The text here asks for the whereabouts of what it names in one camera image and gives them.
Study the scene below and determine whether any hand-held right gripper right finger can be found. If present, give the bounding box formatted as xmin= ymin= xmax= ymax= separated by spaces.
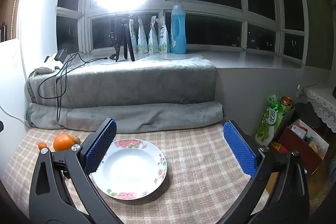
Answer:
xmin=220 ymin=120 xmax=310 ymax=224

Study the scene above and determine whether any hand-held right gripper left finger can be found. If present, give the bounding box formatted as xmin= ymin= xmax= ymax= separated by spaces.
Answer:
xmin=29 ymin=118 xmax=124 ymax=224

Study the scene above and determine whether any white floral plate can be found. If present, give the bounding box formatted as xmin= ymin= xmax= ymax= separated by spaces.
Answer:
xmin=91 ymin=138 xmax=168 ymax=199

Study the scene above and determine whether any large orange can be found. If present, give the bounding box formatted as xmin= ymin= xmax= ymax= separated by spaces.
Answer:
xmin=53 ymin=134 xmax=74 ymax=152

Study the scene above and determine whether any green snack package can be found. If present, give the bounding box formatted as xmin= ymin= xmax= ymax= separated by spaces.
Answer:
xmin=253 ymin=94 xmax=286 ymax=146

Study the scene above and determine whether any plaid tablecloth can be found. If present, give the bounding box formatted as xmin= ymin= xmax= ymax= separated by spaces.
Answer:
xmin=0 ymin=124 xmax=271 ymax=224

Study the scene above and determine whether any red cardboard box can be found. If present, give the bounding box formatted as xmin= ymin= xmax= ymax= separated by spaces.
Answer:
xmin=270 ymin=103 xmax=330 ymax=174

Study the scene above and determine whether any rolled grey fleece blanket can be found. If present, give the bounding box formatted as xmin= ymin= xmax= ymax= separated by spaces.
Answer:
xmin=28 ymin=101 xmax=226 ymax=134

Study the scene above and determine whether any brown lidded jar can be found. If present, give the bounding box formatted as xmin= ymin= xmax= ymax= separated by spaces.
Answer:
xmin=280 ymin=97 xmax=293 ymax=111

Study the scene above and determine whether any white lace cloth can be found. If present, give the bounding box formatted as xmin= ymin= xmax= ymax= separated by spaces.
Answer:
xmin=304 ymin=85 xmax=336 ymax=132

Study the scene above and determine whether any black power adapter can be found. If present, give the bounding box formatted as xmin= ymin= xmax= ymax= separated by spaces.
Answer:
xmin=54 ymin=49 xmax=69 ymax=63

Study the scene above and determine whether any black tripod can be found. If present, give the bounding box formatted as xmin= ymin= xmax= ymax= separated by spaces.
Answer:
xmin=115 ymin=11 xmax=135 ymax=62

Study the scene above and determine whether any blue detergent bottle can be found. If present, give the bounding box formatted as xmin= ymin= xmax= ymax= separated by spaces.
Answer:
xmin=171 ymin=4 xmax=187 ymax=54

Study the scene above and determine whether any black cable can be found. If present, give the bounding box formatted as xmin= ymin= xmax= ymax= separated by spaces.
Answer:
xmin=37 ymin=52 xmax=116 ymax=126

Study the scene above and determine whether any white cable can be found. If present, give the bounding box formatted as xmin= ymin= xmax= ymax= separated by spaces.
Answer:
xmin=0 ymin=105 xmax=28 ymax=122

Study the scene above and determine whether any white window frame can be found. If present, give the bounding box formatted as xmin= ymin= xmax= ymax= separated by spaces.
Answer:
xmin=56 ymin=0 xmax=306 ymax=62

